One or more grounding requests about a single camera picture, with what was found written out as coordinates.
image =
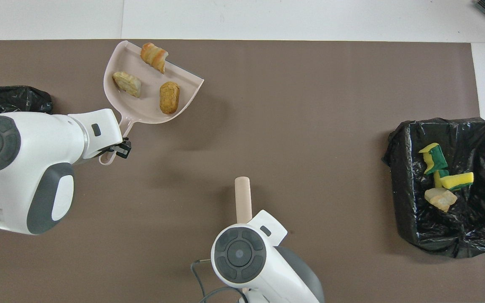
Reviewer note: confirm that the bin with black plastic liner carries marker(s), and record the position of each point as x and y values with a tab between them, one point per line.
411	219
11	99

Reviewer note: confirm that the beige hand brush black bristles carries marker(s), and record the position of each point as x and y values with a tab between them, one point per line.
243	198

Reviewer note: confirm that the beige plastic dustpan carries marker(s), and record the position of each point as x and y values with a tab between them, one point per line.
150	101

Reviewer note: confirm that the striped orange bread toy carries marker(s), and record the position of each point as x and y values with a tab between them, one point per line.
440	198

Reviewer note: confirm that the orange brown scrap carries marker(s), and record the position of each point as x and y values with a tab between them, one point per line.
169	97

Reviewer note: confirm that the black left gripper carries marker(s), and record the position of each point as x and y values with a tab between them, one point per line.
108	150

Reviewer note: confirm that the brown table mat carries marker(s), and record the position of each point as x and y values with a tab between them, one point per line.
310	105

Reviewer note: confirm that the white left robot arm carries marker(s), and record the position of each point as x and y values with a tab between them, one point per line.
27	168

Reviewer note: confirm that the yellow green sponge piece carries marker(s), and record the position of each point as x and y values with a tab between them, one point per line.
437	181
434	162
457	181

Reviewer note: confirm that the pale yellow scrap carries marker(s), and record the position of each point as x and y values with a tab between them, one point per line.
127	84
155	57

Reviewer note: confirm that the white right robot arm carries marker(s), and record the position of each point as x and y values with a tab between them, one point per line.
246	256

